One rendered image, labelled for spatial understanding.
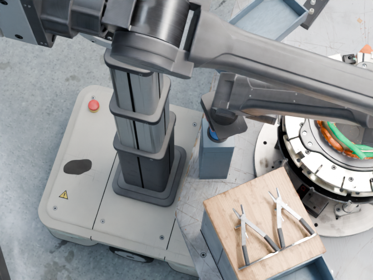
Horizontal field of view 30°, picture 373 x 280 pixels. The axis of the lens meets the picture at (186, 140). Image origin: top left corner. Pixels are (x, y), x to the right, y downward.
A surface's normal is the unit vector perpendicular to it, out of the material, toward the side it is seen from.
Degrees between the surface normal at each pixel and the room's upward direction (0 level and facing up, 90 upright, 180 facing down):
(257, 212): 0
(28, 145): 0
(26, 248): 0
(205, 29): 23
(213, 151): 90
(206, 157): 90
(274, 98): 51
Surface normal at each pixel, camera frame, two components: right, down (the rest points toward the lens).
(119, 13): -0.06, -0.06
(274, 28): 0.01, -0.33
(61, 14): -0.21, 0.57
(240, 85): -0.77, -0.23
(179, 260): -0.12, 0.18
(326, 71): 0.21, 0.01
